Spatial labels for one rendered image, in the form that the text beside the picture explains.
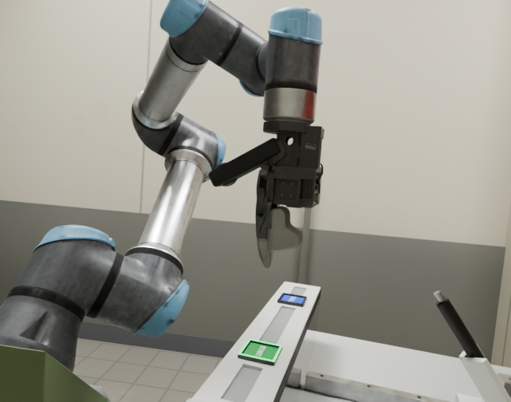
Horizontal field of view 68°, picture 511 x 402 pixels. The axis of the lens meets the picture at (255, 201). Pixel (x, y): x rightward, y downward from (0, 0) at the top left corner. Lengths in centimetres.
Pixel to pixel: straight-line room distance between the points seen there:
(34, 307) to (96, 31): 240
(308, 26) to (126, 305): 51
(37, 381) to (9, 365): 4
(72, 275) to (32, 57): 252
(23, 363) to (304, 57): 52
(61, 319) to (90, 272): 8
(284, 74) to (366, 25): 204
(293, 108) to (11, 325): 48
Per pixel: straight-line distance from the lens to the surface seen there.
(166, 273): 71
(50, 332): 63
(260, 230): 54
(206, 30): 62
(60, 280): 66
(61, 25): 302
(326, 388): 82
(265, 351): 62
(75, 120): 284
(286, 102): 53
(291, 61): 54
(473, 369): 40
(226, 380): 55
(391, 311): 258
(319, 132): 54
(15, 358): 57
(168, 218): 79
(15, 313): 65
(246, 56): 63
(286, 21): 56
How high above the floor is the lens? 124
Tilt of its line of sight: 5 degrees down
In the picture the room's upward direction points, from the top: 4 degrees clockwise
